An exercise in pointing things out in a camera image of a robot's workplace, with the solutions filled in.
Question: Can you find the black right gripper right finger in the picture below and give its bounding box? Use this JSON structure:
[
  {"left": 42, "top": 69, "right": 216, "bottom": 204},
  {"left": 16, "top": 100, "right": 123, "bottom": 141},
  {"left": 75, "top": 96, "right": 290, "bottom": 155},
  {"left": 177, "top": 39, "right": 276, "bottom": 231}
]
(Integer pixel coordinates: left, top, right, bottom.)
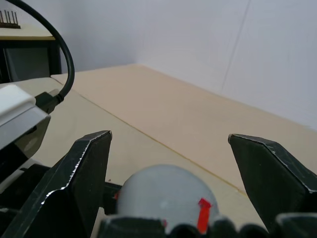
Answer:
[{"left": 228, "top": 134, "right": 317, "bottom": 234}]

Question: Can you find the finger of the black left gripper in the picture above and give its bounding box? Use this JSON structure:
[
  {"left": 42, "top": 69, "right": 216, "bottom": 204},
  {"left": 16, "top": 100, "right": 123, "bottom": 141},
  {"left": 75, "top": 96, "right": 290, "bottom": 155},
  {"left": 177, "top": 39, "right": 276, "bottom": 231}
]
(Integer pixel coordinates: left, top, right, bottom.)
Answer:
[{"left": 103, "top": 182, "right": 124, "bottom": 215}]

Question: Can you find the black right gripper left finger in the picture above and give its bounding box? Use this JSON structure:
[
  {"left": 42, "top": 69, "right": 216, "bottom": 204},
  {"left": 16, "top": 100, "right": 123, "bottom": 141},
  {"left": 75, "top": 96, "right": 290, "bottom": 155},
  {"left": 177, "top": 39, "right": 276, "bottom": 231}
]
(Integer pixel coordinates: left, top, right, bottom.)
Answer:
[{"left": 3, "top": 130, "right": 112, "bottom": 238}]

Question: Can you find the translucent white jar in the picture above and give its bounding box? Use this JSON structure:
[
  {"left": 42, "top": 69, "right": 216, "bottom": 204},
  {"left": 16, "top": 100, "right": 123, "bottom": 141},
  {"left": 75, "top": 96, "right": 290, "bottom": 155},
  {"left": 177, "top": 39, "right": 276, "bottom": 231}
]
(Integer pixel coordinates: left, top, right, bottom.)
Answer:
[{"left": 114, "top": 164, "right": 220, "bottom": 235}]

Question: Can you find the dark peg rack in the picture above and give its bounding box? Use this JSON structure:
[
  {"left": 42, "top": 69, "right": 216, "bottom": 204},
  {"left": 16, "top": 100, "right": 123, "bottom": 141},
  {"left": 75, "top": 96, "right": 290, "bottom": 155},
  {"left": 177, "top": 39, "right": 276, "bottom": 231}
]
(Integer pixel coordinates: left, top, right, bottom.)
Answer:
[{"left": 0, "top": 9, "right": 21, "bottom": 29}]

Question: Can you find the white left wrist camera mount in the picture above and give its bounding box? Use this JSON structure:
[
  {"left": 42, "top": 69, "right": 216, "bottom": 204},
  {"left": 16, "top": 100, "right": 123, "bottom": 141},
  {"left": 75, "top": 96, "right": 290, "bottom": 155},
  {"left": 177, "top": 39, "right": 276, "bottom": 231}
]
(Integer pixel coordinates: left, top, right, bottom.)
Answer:
[{"left": 0, "top": 83, "right": 52, "bottom": 159}]

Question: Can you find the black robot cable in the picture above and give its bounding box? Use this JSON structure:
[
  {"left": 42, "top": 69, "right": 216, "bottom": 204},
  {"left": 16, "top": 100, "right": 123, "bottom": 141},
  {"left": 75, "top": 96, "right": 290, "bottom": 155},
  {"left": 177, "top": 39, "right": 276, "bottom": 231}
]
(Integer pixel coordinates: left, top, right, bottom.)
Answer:
[{"left": 4, "top": 0, "right": 76, "bottom": 115}]

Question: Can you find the side table with black frame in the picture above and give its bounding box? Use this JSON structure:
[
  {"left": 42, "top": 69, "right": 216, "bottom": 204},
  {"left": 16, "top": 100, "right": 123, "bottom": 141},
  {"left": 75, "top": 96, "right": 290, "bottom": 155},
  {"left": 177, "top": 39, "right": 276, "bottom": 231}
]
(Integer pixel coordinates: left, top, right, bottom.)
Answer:
[{"left": 0, "top": 24, "right": 62, "bottom": 84}]

